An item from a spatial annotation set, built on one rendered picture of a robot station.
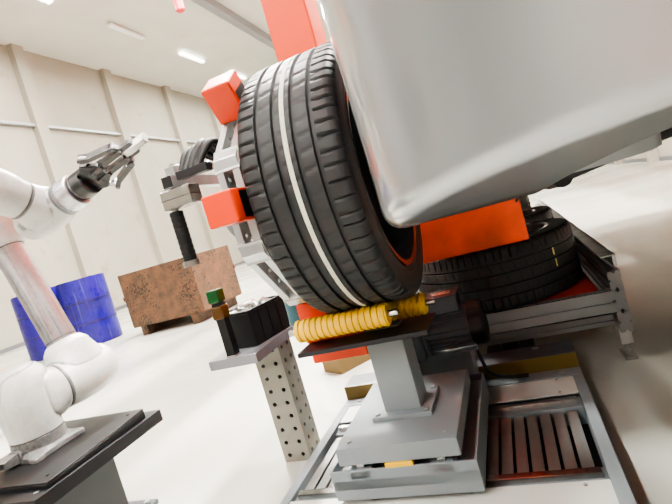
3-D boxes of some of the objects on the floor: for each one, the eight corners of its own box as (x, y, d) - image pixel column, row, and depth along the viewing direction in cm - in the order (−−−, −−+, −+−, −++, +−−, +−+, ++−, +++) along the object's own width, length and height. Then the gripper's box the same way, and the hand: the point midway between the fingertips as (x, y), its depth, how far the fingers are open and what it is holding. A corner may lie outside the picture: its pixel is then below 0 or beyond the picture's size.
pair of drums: (68, 346, 734) (48, 287, 727) (133, 330, 694) (113, 268, 687) (19, 366, 658) (-3, 301, 651) (90, 349, 618) (67, 280, 611)
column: (311, 459, 166) (276, 342, 163) (285, 462, 169) (250, 347, 166) (321, 444, 175) (288, 333, 172) (296, 446, 179) (263, 338, 176)
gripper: (57, 164, 125) (123, 110, 119) (101, 191, 135) (164, 143, 128) (54, 183, 120) (123, 129, 114) (100, 210, 130) (166, 161, 124)
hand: (135, 144), depth 122 cm, fingers closed
